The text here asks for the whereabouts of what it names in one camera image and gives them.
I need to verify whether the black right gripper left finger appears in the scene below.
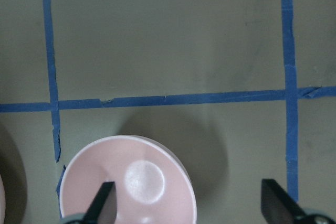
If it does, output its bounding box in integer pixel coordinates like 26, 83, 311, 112
82, 182, 117, 224

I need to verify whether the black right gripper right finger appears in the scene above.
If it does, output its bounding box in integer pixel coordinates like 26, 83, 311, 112
261, 179, 308, 224

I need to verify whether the pink bowl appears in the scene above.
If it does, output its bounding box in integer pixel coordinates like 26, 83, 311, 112
59, 135, 197, 223

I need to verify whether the pink plate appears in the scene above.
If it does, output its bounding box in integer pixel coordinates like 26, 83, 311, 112
0, 177, 6, 224

